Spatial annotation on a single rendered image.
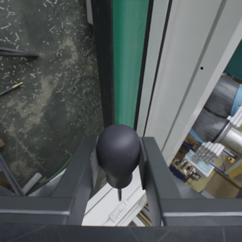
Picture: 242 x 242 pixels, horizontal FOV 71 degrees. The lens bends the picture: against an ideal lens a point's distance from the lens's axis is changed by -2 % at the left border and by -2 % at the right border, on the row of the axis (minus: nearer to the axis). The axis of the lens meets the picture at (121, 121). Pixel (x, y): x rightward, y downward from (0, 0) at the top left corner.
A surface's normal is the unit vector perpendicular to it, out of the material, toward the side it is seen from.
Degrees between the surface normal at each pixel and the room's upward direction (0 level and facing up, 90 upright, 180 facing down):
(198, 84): 90
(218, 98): 90
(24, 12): 0
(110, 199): 90
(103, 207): 90
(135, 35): 0
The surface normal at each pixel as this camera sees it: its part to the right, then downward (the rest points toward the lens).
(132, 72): 0.70, 0.57
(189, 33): -0.71, 0.57
